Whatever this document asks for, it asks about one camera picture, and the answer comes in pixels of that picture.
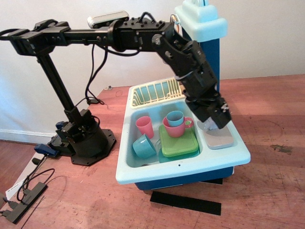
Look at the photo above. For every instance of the blue plastic cup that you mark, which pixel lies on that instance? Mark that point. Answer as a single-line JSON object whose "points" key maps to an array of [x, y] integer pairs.
{"points": [[175, 118]]}

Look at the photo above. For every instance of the grey faucet lever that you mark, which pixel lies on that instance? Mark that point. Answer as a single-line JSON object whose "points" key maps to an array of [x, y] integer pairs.
{"points": [[202, 125]]}

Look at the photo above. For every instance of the pink plastic mug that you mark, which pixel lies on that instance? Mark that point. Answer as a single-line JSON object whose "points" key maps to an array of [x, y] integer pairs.
{"points": [[178, 131]]}

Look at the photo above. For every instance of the light blue toy sink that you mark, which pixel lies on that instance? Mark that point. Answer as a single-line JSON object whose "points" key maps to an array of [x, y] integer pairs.
{"points": [[148, 174]]}

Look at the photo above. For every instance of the teal plastic plate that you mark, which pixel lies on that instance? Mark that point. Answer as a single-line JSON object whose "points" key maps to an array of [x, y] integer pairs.
{"points": [[163, 159]]}

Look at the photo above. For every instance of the green plastic plate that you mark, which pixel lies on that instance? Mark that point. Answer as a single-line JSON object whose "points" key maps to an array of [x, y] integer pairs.
{"points": [[171, 146]]}

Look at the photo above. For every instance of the black velcro strip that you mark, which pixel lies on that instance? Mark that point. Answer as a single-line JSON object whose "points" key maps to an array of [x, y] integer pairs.
{"points": [[195, 204]]}

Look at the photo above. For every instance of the teal plastic cup lying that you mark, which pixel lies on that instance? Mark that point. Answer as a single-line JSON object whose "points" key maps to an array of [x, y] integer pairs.
{"points": [[143, 147]]}

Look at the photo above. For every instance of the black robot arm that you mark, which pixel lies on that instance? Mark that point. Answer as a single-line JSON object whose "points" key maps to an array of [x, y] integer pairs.
{"points": [[81, 138]]}

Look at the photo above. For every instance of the pink plastic tumbler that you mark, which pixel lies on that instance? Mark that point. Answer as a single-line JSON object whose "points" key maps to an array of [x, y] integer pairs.
{"points": [[144, 125]]}

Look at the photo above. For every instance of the blue cable connector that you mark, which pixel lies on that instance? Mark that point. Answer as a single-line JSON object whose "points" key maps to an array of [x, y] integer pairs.
{"points": [[46, 150]]}

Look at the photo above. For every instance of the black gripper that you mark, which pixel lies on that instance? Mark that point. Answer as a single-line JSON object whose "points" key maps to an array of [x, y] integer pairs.
{"points": [[200, 94]]}

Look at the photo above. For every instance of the cream dish rack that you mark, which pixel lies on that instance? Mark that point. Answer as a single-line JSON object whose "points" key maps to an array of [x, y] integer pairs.
{"points": [[155, 92]]}

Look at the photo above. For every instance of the silver depth camera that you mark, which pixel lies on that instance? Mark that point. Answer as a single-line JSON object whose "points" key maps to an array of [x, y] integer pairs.
{"points": [[95, 22]]}

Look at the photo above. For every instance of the grey toy faucet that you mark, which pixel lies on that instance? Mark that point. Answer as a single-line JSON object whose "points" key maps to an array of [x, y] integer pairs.
{"points": [[217, 138]]}

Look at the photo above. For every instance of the black usb hub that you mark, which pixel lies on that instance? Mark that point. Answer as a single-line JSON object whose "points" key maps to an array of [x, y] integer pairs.
{"points": [[18, 210]]}

